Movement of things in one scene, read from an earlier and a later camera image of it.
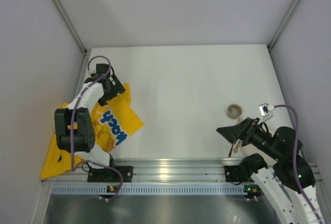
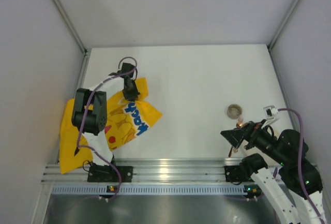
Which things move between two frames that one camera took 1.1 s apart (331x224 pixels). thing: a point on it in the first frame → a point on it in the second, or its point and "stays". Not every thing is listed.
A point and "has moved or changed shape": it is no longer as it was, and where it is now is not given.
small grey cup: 234,111 stays
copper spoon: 236,149 stays
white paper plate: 249,149 stays
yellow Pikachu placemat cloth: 113,121 has moved or changed shape
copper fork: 239,122 stays
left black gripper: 114,92 → 131,94
